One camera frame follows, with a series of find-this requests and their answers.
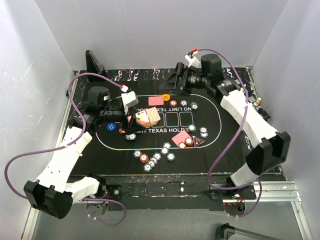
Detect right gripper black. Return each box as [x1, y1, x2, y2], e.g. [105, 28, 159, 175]
[159, 63, 210, 98]

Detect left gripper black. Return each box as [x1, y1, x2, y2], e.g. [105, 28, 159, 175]
[100, 105, 147, 134]

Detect red chips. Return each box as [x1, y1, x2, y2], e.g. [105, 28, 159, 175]
[119, 128, 126, 134]
[178, 137, 193, 149]
[169, 100, 178, 107]

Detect red playing card deck box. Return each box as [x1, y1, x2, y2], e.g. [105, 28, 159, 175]
[135, 107, 161, 128]

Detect green chips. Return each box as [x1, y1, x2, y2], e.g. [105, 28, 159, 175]
[190, 102, 199, 111]

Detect red backed playing card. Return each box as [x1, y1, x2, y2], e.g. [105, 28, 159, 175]
[148, 95, 164, 106]

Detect red poker chip stack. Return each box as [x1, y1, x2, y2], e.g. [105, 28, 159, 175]
[139, 153, 149, 164]

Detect blue poker chip stack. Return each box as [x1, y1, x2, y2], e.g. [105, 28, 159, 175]
[143, 152, 161, 172]

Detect green poker chip stack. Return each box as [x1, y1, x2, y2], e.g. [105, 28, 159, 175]
[166, 153, 176, 162]

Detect black triangular dealer button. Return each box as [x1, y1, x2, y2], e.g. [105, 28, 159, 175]
[192, 136, 205, 148]

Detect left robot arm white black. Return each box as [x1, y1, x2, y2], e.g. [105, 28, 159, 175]
[23, 85, 143, 219]

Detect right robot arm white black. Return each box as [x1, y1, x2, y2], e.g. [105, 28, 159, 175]
[159, 49, 291, 199]

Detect yellow round blind button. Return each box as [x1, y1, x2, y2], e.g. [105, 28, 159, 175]
[162, 94, 171, 101]

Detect blue round blind button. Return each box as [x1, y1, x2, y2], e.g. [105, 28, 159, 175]
[106, 122, 117, 132]

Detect black poker felt mat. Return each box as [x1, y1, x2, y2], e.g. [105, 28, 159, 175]
[71, 80, 249, 176]

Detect black card shoe holder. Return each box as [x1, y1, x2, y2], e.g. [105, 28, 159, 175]
[85, 50, 107, 77]

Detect black silver chess board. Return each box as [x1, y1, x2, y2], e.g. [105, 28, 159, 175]
[249, 83, 271, 122]

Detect black case bottom corner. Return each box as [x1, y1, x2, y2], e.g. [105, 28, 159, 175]
[215, 223, 277, 240]

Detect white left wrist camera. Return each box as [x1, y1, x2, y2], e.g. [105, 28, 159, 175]
[121, 91, 139, 108]

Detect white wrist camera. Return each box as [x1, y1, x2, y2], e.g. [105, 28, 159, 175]
[185, 54, 200, 68]
[121, 91, 139, 108]

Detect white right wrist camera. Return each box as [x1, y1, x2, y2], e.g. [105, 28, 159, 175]
[185, 54, 200, 68]

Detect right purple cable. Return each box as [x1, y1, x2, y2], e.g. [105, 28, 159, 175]
[192, 48, 263, 218]

